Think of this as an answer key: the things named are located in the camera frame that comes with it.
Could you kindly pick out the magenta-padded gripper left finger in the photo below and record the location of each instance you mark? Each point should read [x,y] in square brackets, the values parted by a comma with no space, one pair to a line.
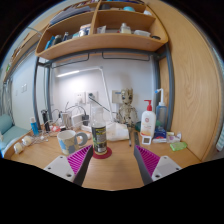
[78,160]

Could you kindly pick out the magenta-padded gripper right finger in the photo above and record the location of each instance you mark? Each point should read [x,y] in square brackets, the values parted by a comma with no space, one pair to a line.
[148,160]

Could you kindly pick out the clear plastic drink bottle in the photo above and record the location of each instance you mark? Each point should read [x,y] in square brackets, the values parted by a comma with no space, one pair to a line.
[99,135]

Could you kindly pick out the cream mug with blue patches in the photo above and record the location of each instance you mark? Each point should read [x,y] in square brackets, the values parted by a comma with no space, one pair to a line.
[69,141]

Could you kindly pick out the small white display clock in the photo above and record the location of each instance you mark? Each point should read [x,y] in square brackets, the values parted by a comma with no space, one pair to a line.
[146,139]

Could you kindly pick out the blue small box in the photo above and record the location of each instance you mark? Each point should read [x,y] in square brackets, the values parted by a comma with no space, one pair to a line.
[160,134]

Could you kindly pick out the flat round red coaster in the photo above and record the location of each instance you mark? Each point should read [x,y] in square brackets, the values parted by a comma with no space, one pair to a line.
[108,154]

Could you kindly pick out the pink and white packet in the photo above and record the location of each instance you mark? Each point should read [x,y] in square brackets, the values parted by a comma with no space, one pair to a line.
[174,136]

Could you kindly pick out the white bottle with red pump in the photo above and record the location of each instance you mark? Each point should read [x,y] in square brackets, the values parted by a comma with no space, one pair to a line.
[148,121]

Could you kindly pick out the white charger block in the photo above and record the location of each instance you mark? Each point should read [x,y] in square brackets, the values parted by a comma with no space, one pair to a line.
[77,120]

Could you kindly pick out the metal cup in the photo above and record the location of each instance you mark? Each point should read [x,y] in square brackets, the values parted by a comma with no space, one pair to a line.
[66,120]

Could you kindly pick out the white plastic bag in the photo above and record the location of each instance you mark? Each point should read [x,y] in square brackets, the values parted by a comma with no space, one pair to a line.
[117,131]

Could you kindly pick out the blue bottle with white nozzle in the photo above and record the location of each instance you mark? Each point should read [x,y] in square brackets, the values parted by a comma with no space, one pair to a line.
[161,114]

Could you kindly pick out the black electric shaver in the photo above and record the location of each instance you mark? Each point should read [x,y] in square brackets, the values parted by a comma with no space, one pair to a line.
[45,120]

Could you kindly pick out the cream round object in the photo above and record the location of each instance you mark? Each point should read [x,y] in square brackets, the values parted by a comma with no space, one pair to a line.
[27,140]
[18,148]

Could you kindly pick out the blue tube with white cap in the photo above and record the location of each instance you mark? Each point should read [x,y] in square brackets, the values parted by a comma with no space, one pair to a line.
[34,126]

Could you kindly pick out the tree creature figurine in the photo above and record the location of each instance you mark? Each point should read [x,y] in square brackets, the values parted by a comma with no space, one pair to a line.
[126,106]

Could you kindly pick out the bed with teal bedding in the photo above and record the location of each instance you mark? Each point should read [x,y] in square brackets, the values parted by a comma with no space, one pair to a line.
[8,133]

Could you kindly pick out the white desk lamp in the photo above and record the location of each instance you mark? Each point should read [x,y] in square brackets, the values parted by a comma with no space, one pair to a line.
[106,90]

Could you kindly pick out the wooden shelf unit with items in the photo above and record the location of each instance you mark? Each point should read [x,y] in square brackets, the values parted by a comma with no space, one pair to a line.
[100,41]

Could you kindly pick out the white wall socket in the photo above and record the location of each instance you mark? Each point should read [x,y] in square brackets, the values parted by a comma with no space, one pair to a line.
[79,97]
[91,96]

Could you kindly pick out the white light switch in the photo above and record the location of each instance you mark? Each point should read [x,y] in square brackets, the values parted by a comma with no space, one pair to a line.
[24,87]

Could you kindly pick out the wooden loft bed frame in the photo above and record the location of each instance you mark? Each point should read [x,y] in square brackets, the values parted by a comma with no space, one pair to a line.
[20,56]

